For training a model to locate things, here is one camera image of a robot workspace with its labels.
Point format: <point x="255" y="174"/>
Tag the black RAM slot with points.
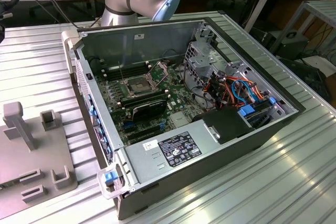
<point x="126" y="66"/>
<point x="128" y="73"/>
<point x="144" y="96"/>
<point x="139" y="101"/>

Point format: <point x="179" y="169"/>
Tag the CPU socket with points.
<point x="137" y="86"/>

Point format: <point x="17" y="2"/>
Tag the black expansion slot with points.
<point x="144" y="132"/>

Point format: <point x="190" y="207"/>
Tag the green motherboard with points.
<point x="181" y="95"/>

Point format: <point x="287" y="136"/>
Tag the black graphics card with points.
<point x="149" y="110"/>

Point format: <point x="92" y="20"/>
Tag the silver chipset heatsink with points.
<point x="179" y="119"/>

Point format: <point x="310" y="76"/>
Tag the silver drive cage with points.
<point x="199" y="62"/>

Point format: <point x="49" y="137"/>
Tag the thin metal locking lever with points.
<point x="121" y="72"/>

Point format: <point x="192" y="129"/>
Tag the black plastic shroud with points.
<point x="225" y="125"/>

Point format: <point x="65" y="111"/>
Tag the silver power supply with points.
<point x="147" y="161"/>

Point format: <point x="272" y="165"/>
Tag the hard disk in blue carrier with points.
<point x="246" y="110"/>

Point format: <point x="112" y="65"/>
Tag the open black PC case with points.
<point x="210" y="171"/>

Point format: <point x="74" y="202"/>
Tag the blue case latch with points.
<point x="109" y="177"/>

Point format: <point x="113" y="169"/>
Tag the black bag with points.
<point x="312" y="77"/>

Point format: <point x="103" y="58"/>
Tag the grey parts rack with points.
<point x="31" y="161"/>

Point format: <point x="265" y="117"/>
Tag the white paper sheet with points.
<point x="323" y="64"/>

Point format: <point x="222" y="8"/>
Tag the green RAM stick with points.
<point x="10" y="184"/>

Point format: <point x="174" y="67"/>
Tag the metal slat shelf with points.
<point x="323" y="6"/>

